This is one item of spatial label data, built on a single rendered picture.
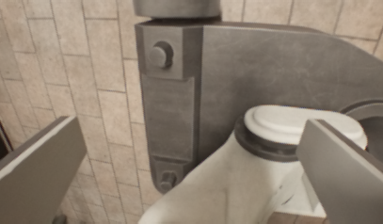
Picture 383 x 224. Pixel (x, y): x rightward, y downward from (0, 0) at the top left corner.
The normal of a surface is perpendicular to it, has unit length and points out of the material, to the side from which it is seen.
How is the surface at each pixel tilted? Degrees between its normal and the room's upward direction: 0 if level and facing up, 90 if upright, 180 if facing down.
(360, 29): 0
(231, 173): 90
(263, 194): 90
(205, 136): 0
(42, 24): 0
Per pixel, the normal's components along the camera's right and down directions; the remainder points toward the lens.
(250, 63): -0.20, 0.47
